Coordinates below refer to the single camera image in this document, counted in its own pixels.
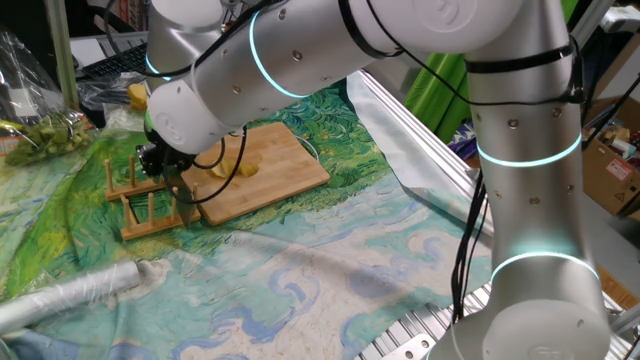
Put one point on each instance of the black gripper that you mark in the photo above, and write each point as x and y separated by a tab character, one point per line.
172	155

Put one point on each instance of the steel cleaver knife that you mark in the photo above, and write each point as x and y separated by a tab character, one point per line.
182	200

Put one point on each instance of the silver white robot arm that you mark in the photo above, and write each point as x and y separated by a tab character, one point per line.
530	200

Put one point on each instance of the cut potato slice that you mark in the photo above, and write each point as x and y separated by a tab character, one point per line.
228	167
237	167
250	169

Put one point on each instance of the wooden peg dish rack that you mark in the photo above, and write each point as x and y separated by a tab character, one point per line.
150	222

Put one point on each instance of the yellow potato chunk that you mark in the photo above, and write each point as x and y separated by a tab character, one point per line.
137	96

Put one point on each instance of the black computer keyboard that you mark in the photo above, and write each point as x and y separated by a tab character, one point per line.
117	62

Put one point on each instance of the bamboo cutting board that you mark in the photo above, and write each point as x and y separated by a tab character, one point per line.
285	170

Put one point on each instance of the bag of chopped green vegetables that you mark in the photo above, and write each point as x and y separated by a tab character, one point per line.
45	140

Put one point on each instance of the clear plastic wrap roll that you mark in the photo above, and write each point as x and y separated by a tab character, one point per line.
75	292

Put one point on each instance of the painted landscape tablecloth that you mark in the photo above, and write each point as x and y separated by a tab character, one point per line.
325	280

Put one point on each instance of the blue patterned bag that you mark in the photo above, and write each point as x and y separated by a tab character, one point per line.
462	140

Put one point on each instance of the open brown cardboard box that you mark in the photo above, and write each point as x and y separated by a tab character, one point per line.
612	175

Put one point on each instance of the black tripod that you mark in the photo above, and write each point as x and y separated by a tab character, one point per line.
612	107

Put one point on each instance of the aluminium frame post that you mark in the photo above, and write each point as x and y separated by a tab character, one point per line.
62	55
590	20

